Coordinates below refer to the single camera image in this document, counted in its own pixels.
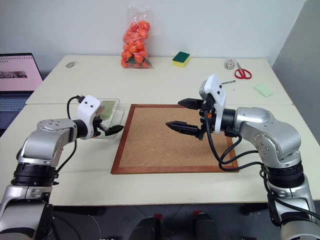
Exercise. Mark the clear plastic tray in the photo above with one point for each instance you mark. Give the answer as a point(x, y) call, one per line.
point(120, 112)

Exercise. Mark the light green paper note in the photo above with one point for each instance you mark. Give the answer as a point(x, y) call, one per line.
point(108, 111)

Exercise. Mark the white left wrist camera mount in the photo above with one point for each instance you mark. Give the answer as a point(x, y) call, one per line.
point(86, 110)

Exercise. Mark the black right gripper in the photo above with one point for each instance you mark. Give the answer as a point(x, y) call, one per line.
point(208, 122)

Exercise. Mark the open laptop with pink screen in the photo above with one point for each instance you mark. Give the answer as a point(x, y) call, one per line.
point(17, 75)

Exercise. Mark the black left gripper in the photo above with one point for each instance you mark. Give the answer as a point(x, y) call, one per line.
point(98, 128)

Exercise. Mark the cork board with wooden frame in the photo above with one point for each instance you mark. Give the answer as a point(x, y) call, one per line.
point(162, 150)

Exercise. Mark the dark rounded shape with red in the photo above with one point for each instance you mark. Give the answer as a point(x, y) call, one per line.
point(203, 226)
point(150, 227)

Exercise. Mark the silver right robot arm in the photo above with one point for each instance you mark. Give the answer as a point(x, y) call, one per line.
point(270, 135)

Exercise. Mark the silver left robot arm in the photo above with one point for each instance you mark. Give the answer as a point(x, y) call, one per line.
point(42, 140)

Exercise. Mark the yellow and green sponge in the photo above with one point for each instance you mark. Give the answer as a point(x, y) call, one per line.
point(181, 60)

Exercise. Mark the grey partition panel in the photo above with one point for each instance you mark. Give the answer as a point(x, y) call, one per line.
point(300, 62)

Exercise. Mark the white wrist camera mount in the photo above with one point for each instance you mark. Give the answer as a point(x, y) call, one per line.
point(86, 110)
point(215, 90)

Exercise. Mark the light green sticky note pad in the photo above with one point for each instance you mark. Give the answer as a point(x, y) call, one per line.
point(263, 90)

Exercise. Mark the clear glass cup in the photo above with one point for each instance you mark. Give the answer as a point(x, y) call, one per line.
point(230, 64)

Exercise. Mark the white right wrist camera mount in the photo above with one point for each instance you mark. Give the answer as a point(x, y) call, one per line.
point(215, 90)

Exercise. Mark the black and silver pen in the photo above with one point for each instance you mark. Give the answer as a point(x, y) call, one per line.
point(228, 82)

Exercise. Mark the grey oval small object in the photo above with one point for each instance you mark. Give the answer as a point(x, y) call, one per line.
point(71, 64)

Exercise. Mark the plastic bag of oranges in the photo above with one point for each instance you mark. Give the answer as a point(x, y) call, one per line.
point(136, 45)

